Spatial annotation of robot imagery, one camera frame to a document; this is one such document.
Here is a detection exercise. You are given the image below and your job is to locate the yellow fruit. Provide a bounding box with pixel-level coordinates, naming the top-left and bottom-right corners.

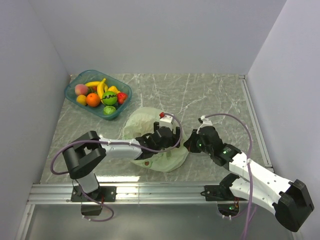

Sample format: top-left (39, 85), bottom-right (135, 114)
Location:
top-left (96, 78), bottom-right (108, 99)

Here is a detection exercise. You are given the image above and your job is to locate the red strawberry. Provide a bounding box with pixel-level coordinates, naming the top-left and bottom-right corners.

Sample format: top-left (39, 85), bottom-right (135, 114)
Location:
top-left (117, 92), bottom-right (128, 105)

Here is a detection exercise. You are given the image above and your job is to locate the orange fruit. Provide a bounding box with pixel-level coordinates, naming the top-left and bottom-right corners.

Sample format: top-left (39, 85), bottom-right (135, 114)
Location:
top-left (85, 93), bottom-right (101, 108)

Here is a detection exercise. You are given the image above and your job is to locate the aluminium mounting rail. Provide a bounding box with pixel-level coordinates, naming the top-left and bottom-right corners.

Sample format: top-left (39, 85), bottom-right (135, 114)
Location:
top-left (27, 182), bottom-right (219, 207)

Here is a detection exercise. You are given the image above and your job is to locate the purple cable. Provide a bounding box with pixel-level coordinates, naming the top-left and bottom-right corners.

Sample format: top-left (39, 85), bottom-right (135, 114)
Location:
top-left (49, 112), bottom-right (182, 223)
top-left (202, 113), bottom-right (258, 240)

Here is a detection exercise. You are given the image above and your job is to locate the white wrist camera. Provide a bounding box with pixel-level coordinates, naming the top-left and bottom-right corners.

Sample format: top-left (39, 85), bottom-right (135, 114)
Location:
top-left (197, 115), bottom-right (213, 133)
top-left (159, 112), bottom-right (174, 124)

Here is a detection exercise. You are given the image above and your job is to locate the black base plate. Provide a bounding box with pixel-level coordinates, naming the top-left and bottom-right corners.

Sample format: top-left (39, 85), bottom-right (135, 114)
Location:
top-left (200, 185), bottom-right (240, 202)
top-left (70, 186), bottom-right (117, 203)

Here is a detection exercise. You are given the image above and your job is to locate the yellow banana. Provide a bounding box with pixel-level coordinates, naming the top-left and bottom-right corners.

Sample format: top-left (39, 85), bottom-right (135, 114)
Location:
top-left (85, 81), bottom-right (101, 88)

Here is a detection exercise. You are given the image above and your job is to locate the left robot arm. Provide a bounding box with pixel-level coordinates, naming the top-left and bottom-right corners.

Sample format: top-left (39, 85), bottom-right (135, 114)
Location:
top-left (62, 122), bottom-right (182, 201)

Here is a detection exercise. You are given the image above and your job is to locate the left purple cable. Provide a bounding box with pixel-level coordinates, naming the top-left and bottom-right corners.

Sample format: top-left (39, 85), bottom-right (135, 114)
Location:
top-left (49, 112), bottom-right (182, 223)

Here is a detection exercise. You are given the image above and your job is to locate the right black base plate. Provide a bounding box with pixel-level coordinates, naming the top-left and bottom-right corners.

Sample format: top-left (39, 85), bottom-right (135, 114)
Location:
top-left (200, 185), bottom-right (240, 202)

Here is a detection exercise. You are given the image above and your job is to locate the black box under rail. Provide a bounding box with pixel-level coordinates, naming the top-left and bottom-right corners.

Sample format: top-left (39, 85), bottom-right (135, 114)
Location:
top-left (80, 204), bottom-right (103, 217)

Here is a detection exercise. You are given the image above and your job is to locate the light green plastic bag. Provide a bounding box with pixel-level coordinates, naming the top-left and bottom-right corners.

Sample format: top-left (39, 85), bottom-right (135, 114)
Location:
top-left (122, 107), bottom-right (189, 173)

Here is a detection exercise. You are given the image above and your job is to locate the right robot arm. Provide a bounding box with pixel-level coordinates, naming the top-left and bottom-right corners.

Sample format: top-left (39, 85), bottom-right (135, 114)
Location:
top-left (184, 126), bottom-right (315, 232)

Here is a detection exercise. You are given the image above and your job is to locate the green apple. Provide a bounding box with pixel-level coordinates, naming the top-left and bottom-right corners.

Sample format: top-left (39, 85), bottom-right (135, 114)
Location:
top-left (101, 91), bottom-right (118, 106)

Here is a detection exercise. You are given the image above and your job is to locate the right side aluminium rail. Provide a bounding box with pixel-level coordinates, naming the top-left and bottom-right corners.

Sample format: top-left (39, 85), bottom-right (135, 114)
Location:
top-left (239, 75), bottom-right (274, 172)

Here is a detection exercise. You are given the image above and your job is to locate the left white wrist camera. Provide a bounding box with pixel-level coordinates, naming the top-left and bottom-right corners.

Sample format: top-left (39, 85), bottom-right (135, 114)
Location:
top-left (159, 112), bottom-right (174, 124)

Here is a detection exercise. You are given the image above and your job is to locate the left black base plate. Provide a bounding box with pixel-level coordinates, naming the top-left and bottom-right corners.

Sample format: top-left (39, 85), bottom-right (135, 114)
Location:
top-left (70, 186), bottom-right (117, 203)

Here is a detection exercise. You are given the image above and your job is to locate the yellow pear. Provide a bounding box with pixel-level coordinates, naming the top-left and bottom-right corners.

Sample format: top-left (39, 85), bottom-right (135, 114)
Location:
top-left (108, 85), bottom-right (120, 95)

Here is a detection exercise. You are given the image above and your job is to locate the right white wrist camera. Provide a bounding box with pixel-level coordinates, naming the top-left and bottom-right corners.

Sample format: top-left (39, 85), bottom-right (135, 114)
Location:
top-left (197, 115), bottom-right (213, 133)

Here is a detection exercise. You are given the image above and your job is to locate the pink peach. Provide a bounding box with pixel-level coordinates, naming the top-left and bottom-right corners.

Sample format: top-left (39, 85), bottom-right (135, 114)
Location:
top-left (74, 84), bottom-right (89, 96)

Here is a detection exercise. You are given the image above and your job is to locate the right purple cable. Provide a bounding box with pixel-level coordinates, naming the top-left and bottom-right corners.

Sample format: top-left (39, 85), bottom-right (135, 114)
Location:
top-left (202, 113), bottom-right (258, 240)

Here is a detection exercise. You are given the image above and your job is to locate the small yellow lemon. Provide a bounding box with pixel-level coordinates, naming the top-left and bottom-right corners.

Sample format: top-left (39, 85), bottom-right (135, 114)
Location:
top-left (76, 94), bottom-right (87, 106)

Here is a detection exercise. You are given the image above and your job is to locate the blue transparent plastic tray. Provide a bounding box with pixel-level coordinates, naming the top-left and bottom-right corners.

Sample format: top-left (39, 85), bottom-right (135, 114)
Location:
top-left (64, 69), bottom-right (133, 120)

